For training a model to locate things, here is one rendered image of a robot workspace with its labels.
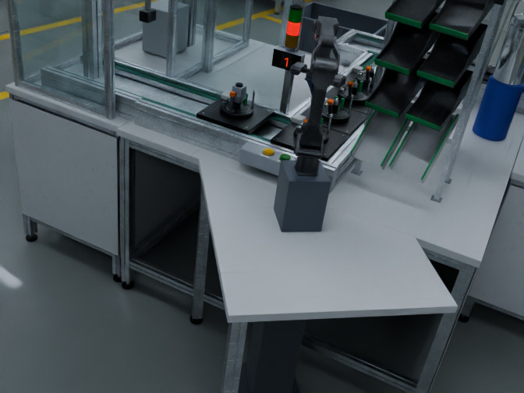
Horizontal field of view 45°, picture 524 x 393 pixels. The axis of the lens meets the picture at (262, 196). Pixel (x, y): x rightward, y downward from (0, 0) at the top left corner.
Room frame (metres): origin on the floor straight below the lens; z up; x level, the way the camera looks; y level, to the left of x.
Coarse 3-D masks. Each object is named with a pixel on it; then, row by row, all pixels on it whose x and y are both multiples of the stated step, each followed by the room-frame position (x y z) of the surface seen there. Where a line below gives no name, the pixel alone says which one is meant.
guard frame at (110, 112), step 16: (112, 0) 2.36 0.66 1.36; (112, 16) 2.36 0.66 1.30; (16, 32) 2.54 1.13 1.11; (112, 32) 2.36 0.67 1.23; (16, 48) 2.53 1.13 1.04; (112, 48) 2.36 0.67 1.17; (16, 64) 2.53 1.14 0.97; (112, 64) 2.35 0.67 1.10; (16, 80) 2.54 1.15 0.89; (112, 80) 2.36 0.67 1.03; (48, 96) 2.47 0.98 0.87; (64, 96) 2.44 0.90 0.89; (112, 96) 2.36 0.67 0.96; (96, 112) 2.37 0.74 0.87; (112, 112) 2.36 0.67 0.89
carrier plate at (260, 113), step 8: (216, 104) 2.40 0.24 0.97; (256, 104) 2.45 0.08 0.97; (200, 112) 2.30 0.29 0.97; (208, 112) 2.31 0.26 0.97; (216, 112) 2.32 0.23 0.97; (256, 112) 2.37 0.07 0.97; (264, 112) 2.38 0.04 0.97; (272, 112) 2.40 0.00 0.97; (208, 120) 2.27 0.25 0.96; (216, 120) 2.25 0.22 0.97; (224, 120) 2.26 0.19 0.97; (232, 120) 2.27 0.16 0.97; (240, 120) 2.28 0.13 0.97; (248, 120) 2.29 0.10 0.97; (256, 120) 2.30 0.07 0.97; (264, 120) 2.33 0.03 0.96; (232, 128) 2.22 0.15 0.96; (240, 128) 2.21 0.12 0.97; (248, 128) 2.22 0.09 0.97; (256, 128) 2.26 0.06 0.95
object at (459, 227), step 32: (416, 96) 3.07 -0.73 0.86; (128, 128) 2.29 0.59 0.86; (512, 128) 2.83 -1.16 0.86; (192, 160) 2.13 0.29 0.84; (224, 160) 2.13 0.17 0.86; (480, 160) 2.44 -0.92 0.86; (512, 160) 2.48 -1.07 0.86; (352, 192) 2.03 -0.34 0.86; (384, 192) 2.06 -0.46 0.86; (416, 192) 2.09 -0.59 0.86; (448, 192) 2.13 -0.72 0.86; (480, 192) 2.16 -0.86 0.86; (384, 224) 1.84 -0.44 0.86; (416, 224) 1.87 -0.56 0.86; (448, 224) 1.90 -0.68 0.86; (480, 224) 1.93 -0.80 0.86; (448, 256) 1.74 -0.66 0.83; (480, 256) 1.73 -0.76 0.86
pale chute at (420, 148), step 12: (456, 120) 2.08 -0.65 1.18; (408, 132) 2.07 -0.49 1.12; (420, 132) 2.10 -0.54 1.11; (432, 132) 2.08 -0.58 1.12; (444, 132) 2.07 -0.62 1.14; (408, 144) 2.07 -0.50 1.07; (420, 144) 2.06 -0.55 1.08; (432, 144) 2.05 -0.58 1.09; (444, 144) 2.04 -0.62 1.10; (396, 156) 2.01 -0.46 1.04; (408, 156) 2.03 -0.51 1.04; (420, 156) 2.02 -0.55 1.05; (432, 156) 2.01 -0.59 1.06; (396, 168) 2.00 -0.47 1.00; (408, 168) 1.99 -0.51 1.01; (420, 168) 1.98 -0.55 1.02; (420, 180) 1.95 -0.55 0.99
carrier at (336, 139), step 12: (300, 120) 2.32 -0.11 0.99; (288, 132) 2.23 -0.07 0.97; (300, 132) 2.21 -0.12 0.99; (324, 132) 2.24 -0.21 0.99; (336, 132) 2.29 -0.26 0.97; (276, 144) 2.14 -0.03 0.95; (288, 144) 2.13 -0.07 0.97; (324, 144) 2.17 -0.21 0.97; (336, 144) 2.18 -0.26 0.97; (324, 156) 2.07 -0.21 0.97
